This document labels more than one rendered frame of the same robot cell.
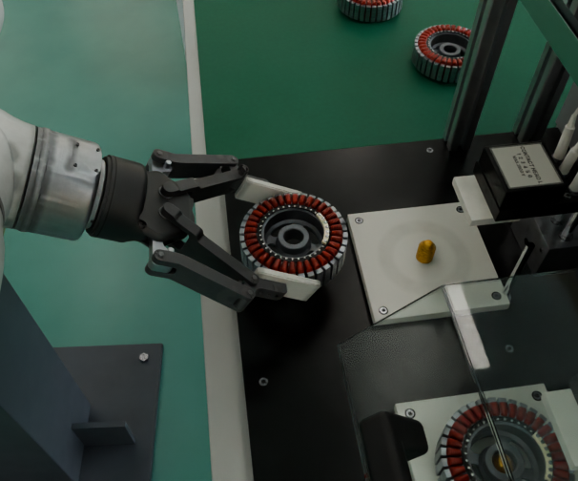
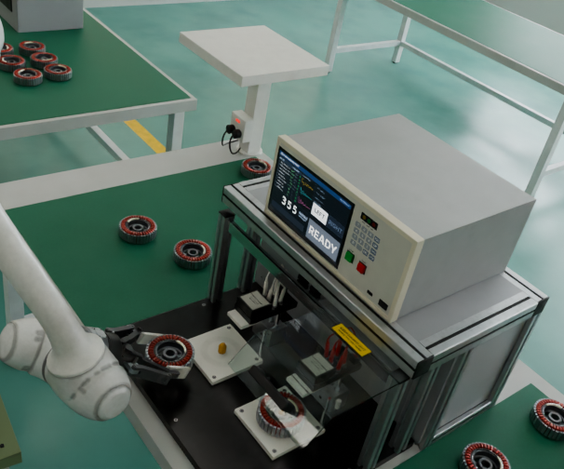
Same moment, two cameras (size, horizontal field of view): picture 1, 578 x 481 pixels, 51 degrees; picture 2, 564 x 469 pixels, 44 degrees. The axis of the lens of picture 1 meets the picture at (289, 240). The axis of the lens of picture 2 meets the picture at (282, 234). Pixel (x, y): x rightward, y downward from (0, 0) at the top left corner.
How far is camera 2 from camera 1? 106 cm
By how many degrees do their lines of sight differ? 31
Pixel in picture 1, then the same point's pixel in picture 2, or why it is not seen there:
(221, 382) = (154, 429)
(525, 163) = (254, 300)
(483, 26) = (220, 247)
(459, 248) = (235, 343)
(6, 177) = not seen: hidden behind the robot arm
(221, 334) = (143, 410)
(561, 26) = (254, 247)
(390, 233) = (203, 345)
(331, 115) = (145, 298)
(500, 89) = not seen: hidden behind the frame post
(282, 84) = (111, 287)
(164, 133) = not seen: outside the picture
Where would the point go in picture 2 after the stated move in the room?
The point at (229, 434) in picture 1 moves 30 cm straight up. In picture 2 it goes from (168, 447) to (181, 348)
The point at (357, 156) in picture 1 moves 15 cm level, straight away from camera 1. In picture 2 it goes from (170, 315) to (158, 279)
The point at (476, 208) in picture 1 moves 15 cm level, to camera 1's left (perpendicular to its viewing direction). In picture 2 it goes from (241, 321) to (183, 336)
